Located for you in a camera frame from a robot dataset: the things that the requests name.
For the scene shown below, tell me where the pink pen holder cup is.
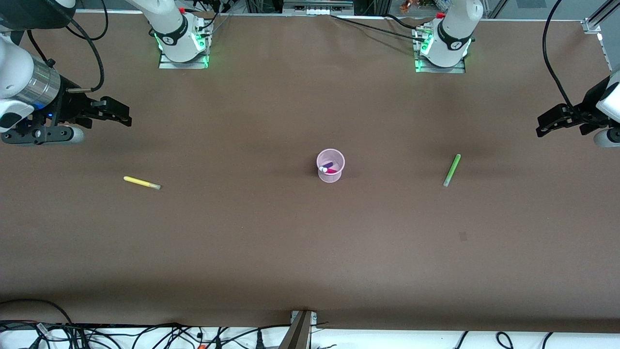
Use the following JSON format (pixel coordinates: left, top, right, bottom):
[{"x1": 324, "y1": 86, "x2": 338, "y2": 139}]
[{"x1": 317, "y1": 149, "x2": 345, "y2": 183}]

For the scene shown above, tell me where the yellow pen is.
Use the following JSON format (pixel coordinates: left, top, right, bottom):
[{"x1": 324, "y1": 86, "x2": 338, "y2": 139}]
[{"x1": 124, "y1": 175, "x2": 161, "y2": 190}]

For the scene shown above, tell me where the aluminium corner profile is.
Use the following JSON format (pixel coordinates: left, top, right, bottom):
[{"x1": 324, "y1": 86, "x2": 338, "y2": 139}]
[{"x1": 583, "y1": 0, "x2": 620, "y2": 33}]

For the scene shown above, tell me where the green pen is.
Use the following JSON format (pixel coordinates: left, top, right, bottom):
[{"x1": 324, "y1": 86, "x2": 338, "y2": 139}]
[{"x1": 443, "y1": 154, "x2": 462, "y2": 188}]

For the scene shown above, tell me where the dark support beam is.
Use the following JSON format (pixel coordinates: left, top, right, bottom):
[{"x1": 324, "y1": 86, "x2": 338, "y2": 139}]
[{"x1": 279, "y1": 311, "x2": 313, "y2": 349}]

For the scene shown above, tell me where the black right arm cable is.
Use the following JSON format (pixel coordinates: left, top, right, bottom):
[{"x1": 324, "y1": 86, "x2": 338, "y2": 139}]
[{"x1": 27, "y1": 0, "x2": 108, "y2": 94}]

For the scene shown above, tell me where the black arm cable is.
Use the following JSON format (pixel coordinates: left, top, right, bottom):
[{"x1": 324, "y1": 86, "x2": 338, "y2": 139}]
[
  {"x1": 542, "y1": 0, "x2": 576, "y2": 110},
  {"x1": 27, "y1": 0, "x2": 108, "y2": 94}
]

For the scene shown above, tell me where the aluminium table edge rail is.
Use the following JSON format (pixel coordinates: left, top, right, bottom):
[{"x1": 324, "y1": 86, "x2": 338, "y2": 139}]
[{"x1": 597, "y1": 33, "x2": 620, "y2": 95}]

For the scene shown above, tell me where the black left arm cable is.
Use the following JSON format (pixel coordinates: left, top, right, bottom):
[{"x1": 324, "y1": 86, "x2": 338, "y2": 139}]
[{"x1": 542, "y1": 0, "x2": 576, "y2": 110}]

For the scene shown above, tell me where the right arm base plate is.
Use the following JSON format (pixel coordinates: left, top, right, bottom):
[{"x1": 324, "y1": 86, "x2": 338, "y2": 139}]
[{"x1": 159, "y1": 48, "x2": 210, "y2": 69}]

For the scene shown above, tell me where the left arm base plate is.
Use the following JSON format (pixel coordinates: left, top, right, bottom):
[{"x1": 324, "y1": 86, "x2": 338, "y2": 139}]
[{"x1": 415, "y1": 53, "x2": 466, "y2": 74}]

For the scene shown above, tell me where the black arched floor cable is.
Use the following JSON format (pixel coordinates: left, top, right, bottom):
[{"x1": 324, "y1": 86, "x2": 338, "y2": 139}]
[{"x1": 0, "y1": 299, "x2": 73, "y2": 325}]

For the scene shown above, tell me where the black cable across table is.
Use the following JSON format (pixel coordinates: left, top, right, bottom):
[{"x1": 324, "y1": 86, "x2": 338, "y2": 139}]
[{"x1": 331, "y1": 14, "x2": 429, "y2": 43}]

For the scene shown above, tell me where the black tangled floor cable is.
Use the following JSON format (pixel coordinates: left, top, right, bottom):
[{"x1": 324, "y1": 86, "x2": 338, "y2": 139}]
[{"x1": 73, "y1": 321, "x2": 291, "y2": 349}]

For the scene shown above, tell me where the grey metal equipment rail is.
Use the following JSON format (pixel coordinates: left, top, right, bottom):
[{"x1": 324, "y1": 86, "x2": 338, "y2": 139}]
[{"x1": 282, "y1": 0, "x2": 355, "y2": 16}]

